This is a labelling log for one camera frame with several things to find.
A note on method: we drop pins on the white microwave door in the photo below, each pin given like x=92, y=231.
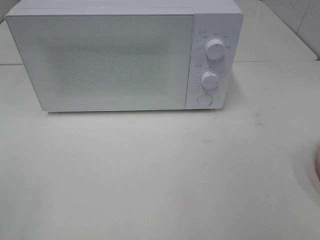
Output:
x=106, y=62

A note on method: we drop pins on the upper white power knob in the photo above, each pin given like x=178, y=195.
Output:
x=215, y=48

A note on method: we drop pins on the round white door button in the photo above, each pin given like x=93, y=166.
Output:
x=205, y=100

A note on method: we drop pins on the white microwave oven body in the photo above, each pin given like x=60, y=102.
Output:
x=211, y=19

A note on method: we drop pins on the pink round plate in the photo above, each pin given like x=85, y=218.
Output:
x=317, y=164

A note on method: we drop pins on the lower white timer knob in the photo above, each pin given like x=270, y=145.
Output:
x=209, y=80

